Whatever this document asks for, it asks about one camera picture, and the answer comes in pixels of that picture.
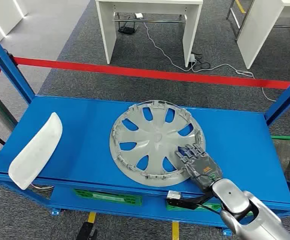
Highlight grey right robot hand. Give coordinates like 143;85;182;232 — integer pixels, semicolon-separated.
174;143;223;194

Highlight silver plastic wheel cover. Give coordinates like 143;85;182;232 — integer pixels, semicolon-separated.
109;100;207;188

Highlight blue metal shelf rack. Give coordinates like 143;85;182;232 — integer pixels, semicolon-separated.
0;23;290;237

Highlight white curved plastic part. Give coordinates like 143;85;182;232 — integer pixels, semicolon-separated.
8;111;63;191

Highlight red barrier belt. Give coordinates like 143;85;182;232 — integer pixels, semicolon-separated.
0;56;290;91

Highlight white desk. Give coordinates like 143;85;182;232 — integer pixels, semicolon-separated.
95;0;204;68
236;0;290;70

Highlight black router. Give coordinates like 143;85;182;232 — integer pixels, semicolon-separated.
117;23;139;35

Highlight white lit plinth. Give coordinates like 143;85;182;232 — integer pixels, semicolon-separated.
0;0;28;42

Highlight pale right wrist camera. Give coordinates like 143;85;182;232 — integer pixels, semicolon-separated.
166;190;184;209

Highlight black floor cable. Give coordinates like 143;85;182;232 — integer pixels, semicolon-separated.
191;51;211;71

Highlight steel frame legs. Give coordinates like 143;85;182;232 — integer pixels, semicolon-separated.
226;0;256;42

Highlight dark metal stanchion post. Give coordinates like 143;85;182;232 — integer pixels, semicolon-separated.
0;81;19;132
4;48;17;66

